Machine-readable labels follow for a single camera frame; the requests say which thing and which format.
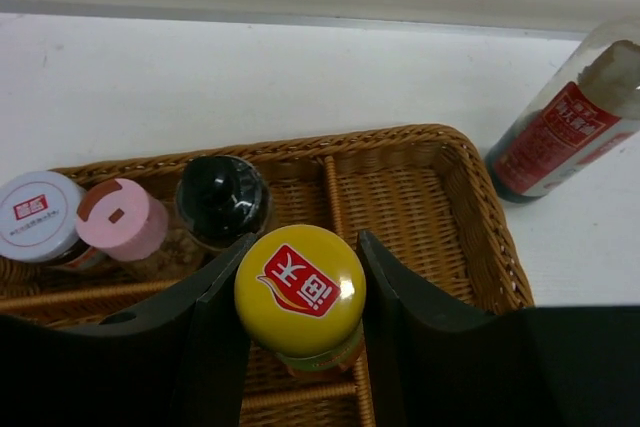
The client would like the tall dark vinegar bottle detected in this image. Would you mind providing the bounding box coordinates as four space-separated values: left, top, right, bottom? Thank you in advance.
485 18 639 204

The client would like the black lid pepper shaker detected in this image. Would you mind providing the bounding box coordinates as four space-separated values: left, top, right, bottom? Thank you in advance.
175 155 278 254

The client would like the red sauce bottle green label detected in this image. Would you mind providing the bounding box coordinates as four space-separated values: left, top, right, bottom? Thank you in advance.
234 224 366 379

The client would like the pink lid spice shaker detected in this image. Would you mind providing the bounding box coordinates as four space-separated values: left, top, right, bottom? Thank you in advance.
76 178 205 281

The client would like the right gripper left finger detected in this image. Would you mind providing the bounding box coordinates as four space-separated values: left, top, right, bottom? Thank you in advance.
1 234 256 426

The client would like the sauce jar white lid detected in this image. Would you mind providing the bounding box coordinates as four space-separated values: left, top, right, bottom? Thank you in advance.
1 171 105 273

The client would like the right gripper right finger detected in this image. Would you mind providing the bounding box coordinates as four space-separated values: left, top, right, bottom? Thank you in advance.
357 231 639 426

